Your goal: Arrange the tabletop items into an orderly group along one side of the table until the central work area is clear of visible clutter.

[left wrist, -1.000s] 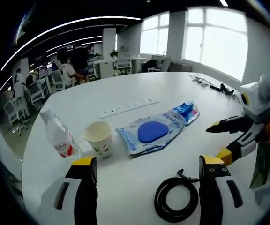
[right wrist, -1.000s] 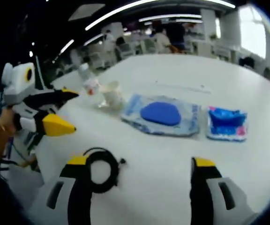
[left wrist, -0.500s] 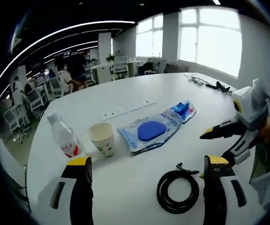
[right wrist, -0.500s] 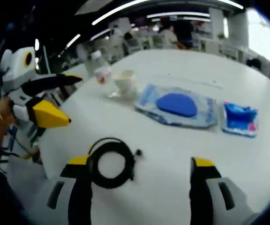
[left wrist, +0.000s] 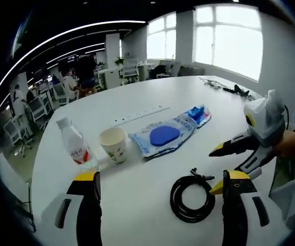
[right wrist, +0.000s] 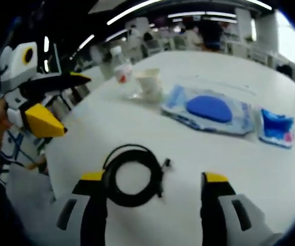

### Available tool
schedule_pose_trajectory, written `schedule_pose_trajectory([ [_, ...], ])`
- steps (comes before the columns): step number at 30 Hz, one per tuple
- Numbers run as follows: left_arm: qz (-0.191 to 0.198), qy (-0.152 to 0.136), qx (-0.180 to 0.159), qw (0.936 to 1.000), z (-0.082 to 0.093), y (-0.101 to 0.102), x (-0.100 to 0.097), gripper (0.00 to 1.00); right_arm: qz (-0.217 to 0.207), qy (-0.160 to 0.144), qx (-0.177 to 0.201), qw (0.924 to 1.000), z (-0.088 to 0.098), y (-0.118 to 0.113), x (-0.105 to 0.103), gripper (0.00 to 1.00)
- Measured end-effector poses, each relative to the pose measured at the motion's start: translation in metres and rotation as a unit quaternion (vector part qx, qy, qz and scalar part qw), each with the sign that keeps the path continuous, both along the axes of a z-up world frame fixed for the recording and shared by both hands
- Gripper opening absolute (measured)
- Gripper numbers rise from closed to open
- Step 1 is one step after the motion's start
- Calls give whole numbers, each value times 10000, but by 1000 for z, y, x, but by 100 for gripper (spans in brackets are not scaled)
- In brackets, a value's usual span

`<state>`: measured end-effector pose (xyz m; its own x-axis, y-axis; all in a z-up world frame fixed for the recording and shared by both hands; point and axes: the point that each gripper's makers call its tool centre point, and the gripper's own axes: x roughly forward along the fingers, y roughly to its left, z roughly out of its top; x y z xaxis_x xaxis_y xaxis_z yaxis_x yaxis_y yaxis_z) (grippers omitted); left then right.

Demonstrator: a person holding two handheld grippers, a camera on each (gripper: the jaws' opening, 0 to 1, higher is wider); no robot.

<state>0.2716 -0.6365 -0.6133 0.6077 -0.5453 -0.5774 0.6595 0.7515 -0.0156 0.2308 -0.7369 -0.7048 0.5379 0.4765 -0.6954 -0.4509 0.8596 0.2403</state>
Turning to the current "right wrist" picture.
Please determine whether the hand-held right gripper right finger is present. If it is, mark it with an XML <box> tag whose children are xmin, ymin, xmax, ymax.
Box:
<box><xmin>200</xmin><ymin>172</ymin><xmax>284</xmax><ymax>246</ymax></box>

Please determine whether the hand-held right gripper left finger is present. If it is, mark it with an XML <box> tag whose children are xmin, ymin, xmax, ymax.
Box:
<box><xmin>51</xmin><ymin>171</ymin><xmax>109</xmax><ymax>246</ymax></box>

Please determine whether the black cable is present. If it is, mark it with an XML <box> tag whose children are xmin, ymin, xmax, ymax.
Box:
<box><xmin>102</xmin><ymin>143</ymin><xmax>173</xmax><ymax>208</ymax></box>

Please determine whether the clear plastic water bottle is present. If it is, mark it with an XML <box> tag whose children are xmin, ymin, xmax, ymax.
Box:
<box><xmin>110</xmin><ymin>46</ymin><xmax>141</xmax><ymax>100</ymax></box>

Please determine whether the white paper cup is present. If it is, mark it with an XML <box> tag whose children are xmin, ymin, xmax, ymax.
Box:
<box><xmin>135</xmin><ymin>68</ymin><xmax>164</xmax><ymax>103</ymax></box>

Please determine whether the blue tissue packet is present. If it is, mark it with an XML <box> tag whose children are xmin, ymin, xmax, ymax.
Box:
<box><xmin>258</xmin><ymin>107</ymin><xmax>295</xmax><ymax>150</ymax></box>

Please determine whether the person's left hand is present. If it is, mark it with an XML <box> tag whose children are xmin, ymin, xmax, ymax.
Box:
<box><xmin>0</xmin><ymin>98</ymin><xmax>13</xmax><ymax>129</ymax></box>

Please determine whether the long curved ceiling light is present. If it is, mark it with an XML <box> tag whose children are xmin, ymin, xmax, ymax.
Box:
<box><xmin>106</xmin><ymin>0</ymin><xmax>274</xmax><ymax>26</ymax></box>

